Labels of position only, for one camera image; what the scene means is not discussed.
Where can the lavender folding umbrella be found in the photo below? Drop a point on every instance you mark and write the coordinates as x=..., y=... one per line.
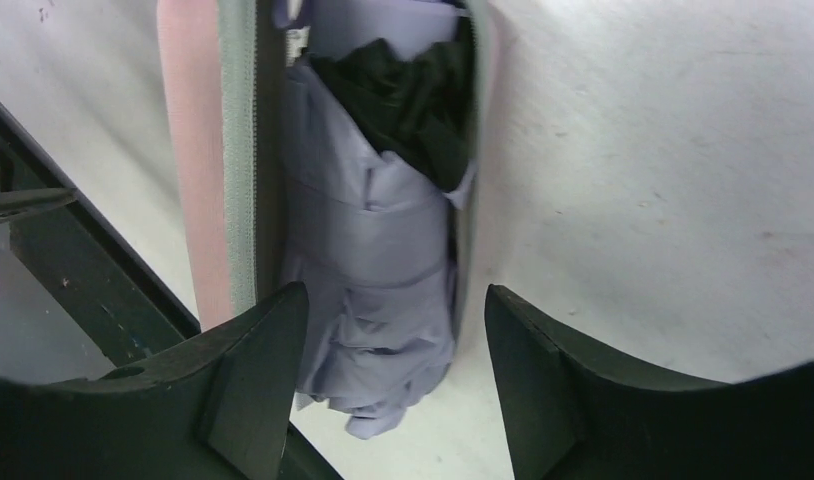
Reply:
x=378, y=114

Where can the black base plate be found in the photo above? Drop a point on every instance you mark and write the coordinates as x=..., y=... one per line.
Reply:
x=96, y=279

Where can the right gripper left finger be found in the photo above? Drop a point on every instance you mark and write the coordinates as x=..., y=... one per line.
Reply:
x=215, y=406

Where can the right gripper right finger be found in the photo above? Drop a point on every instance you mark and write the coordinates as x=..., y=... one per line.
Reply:
x=576, y=408

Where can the pink umbrella case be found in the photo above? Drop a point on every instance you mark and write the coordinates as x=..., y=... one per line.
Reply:
x=221, y=68

